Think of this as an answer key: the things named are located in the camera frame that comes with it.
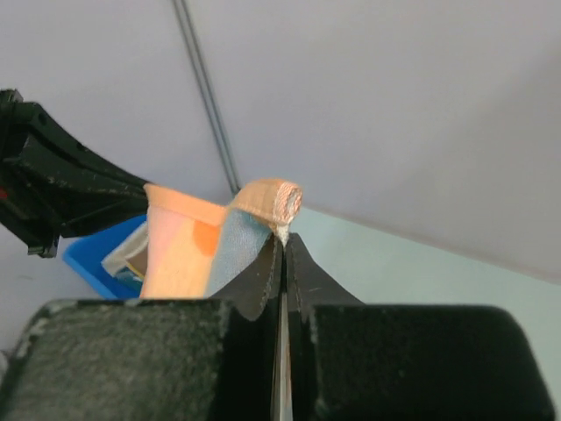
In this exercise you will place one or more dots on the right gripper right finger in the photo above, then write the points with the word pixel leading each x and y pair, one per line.
pixel 356 361

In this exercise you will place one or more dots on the blue plastic bin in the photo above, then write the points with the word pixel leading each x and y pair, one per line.
pixel 85 256

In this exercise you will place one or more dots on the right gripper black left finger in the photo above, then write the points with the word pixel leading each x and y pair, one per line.
pixel 141 359

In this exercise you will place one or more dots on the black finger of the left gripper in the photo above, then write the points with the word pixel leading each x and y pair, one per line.
pixel 80 192

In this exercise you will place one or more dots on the teal beige Doraemon towel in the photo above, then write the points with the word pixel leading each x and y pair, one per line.
pixel 127 263

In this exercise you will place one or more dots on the orange polka dot towel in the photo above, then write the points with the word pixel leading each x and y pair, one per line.
pixel 196 247

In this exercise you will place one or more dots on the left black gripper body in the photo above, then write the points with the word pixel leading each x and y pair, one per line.
pixel 22 209

